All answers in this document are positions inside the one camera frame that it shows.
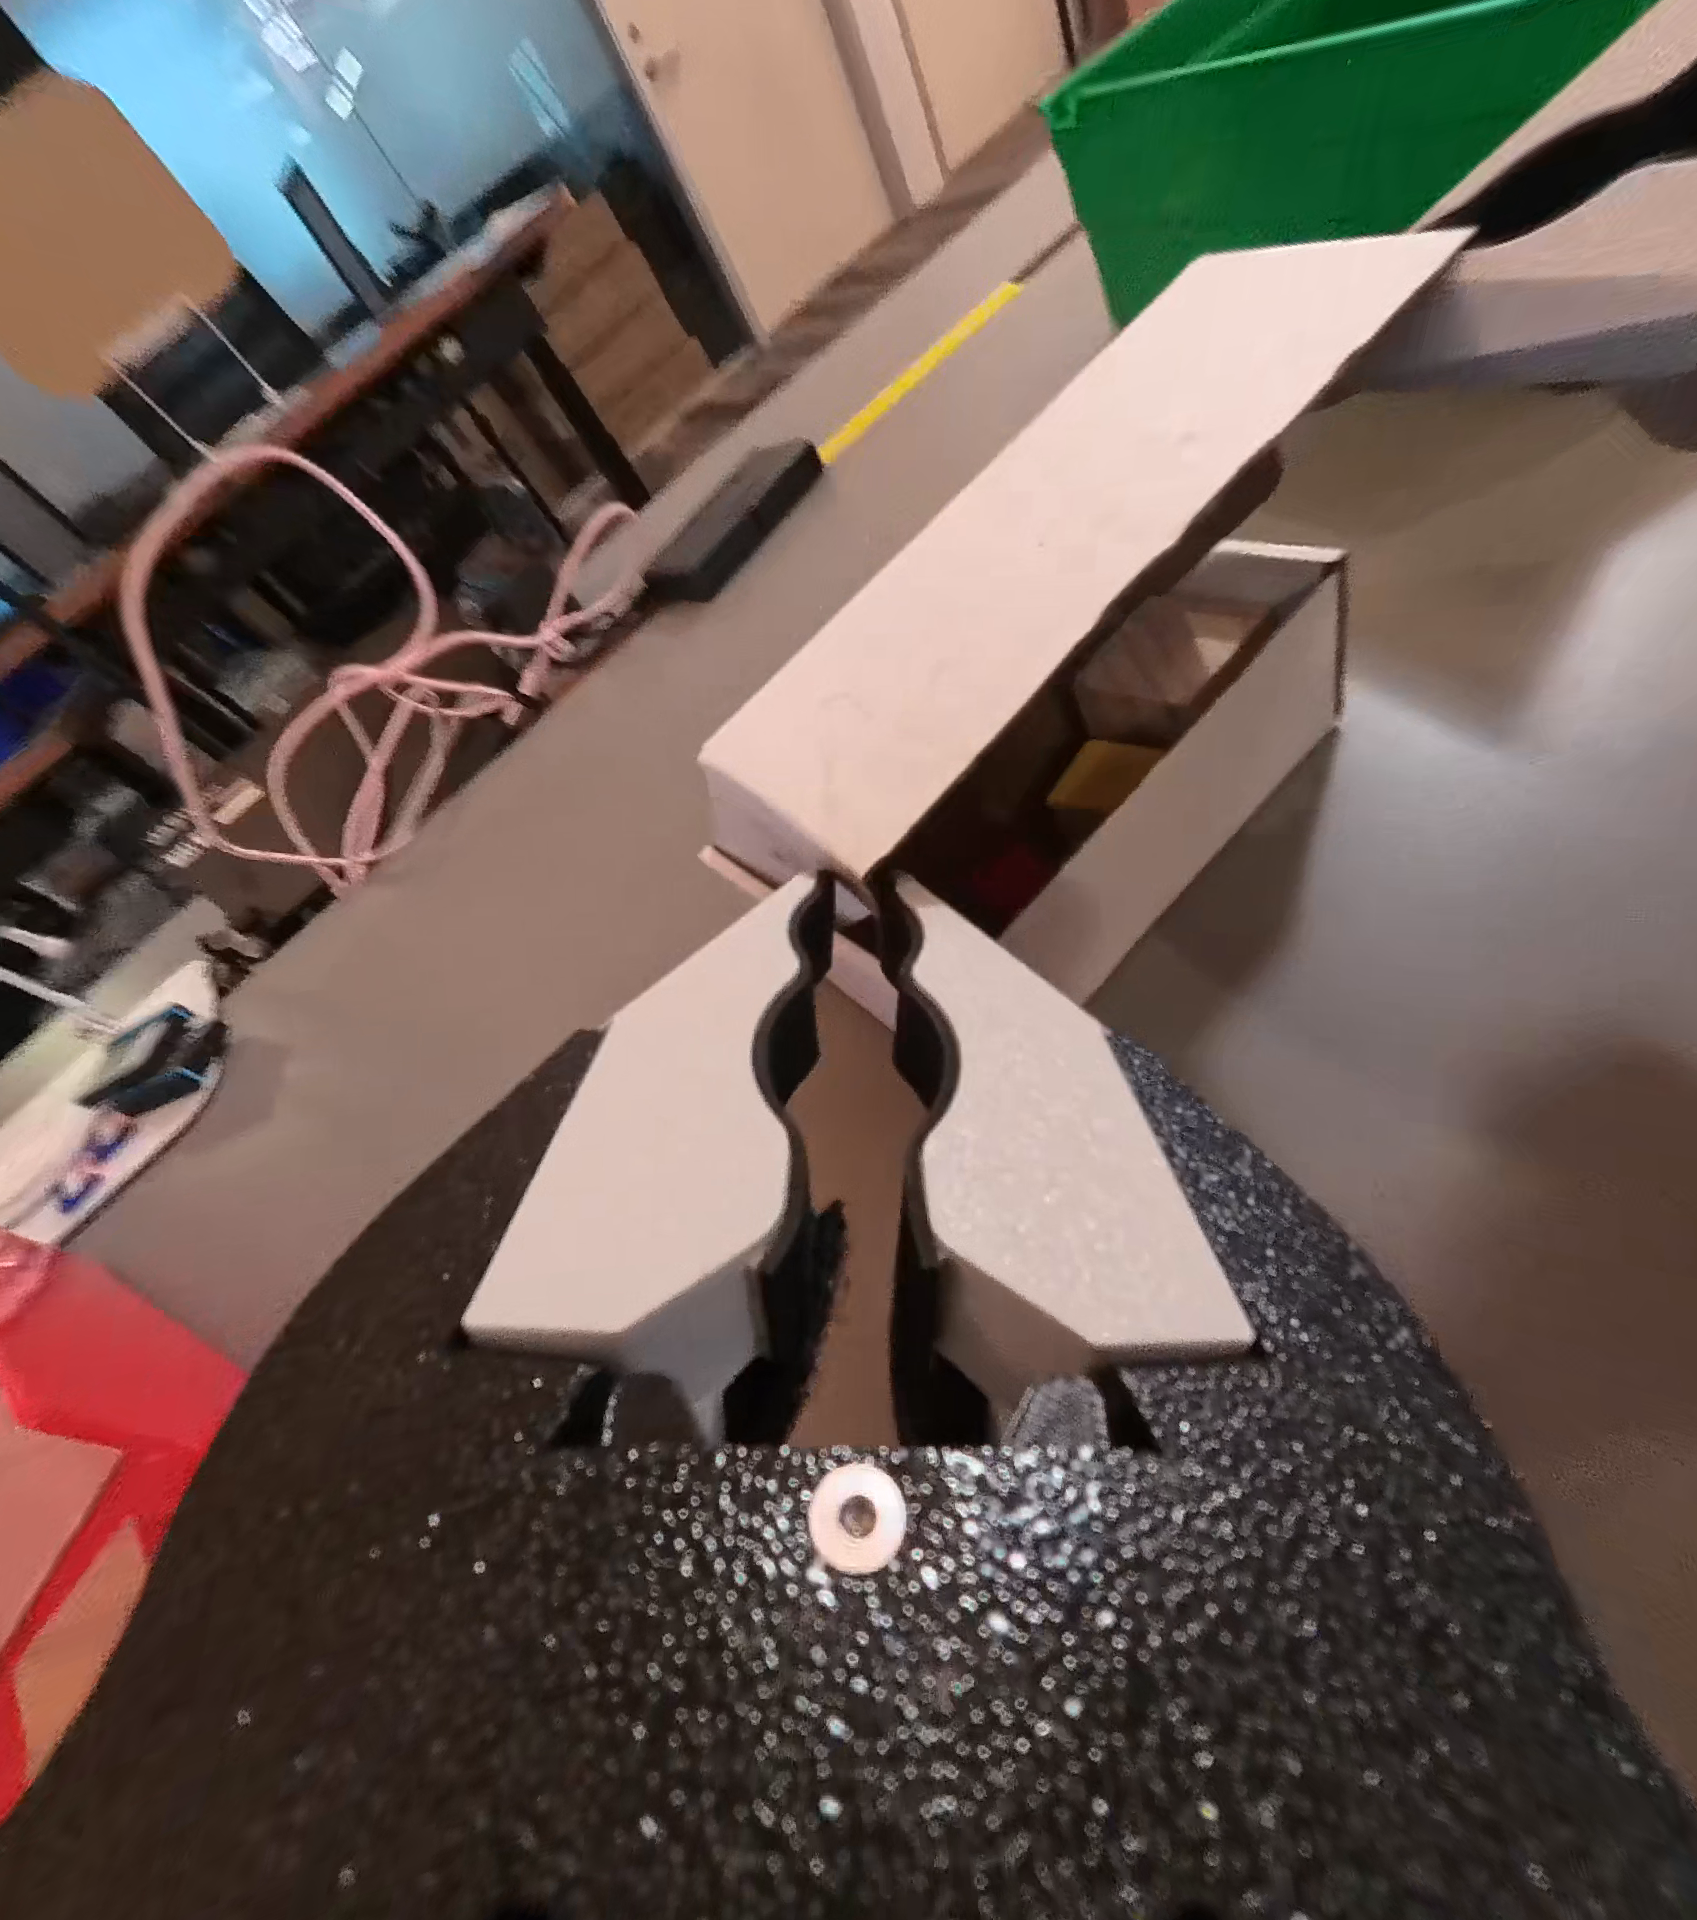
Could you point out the dark table with wooden top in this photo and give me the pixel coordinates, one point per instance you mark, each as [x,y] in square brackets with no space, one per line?
[414,323]

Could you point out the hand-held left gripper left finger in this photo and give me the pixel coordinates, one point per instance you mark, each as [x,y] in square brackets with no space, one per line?
[638,1186]

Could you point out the black power adapter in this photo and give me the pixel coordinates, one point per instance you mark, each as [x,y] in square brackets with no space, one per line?
[737,518]

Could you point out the blue memory card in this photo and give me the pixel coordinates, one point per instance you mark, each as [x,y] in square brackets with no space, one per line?
[75,1187]
[113,1140]

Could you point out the black battery with blue label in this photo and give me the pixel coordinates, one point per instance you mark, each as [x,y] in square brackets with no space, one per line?
[143,1089]
[174,1043]

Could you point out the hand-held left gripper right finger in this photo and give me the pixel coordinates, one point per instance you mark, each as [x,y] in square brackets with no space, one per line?
[1072,1200]

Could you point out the red plastic bin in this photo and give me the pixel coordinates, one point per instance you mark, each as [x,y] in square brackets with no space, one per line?
[67,1337]

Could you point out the red cube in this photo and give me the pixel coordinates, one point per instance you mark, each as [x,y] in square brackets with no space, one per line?
[1023,886]

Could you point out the green plastic bin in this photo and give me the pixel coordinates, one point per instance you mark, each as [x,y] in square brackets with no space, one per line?
[1237,182]

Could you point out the yellow cube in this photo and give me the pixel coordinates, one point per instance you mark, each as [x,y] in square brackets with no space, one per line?
[1107,781]

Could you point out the white desk stand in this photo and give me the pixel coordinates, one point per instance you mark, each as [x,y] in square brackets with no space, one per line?
[16,1186]

